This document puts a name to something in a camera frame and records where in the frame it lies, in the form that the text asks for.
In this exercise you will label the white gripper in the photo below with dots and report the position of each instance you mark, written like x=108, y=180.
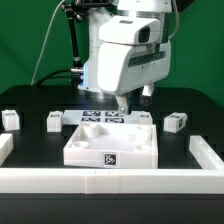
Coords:
x=130, y=57

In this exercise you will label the white square tabletop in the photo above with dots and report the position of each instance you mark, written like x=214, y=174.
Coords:
x=112, y=145

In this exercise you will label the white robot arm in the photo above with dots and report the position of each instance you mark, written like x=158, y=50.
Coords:
x=159, y=9

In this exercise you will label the white base tag plate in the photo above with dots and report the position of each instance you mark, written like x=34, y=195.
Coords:
x=74, y=117

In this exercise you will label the white U-shaped obstacle fence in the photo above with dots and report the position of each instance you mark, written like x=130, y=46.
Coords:
x=207, y=179

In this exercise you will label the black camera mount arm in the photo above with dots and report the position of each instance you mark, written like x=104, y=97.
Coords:
x=77, y=11

